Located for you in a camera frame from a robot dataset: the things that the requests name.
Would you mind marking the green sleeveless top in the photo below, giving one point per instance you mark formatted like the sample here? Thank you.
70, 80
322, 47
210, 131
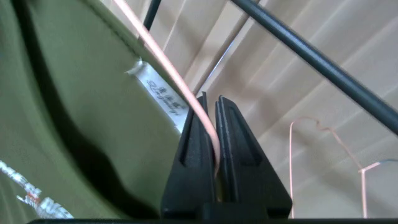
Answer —
109, 109

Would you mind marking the black clothes rack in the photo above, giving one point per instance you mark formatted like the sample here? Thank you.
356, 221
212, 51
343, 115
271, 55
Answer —
311, 59

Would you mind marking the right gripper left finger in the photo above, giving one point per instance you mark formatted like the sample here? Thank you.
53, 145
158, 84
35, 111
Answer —
189, 180

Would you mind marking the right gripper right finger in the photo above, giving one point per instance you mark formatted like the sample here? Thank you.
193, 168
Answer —
248, 180

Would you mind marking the beige curtain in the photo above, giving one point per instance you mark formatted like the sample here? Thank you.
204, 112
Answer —
280, 93

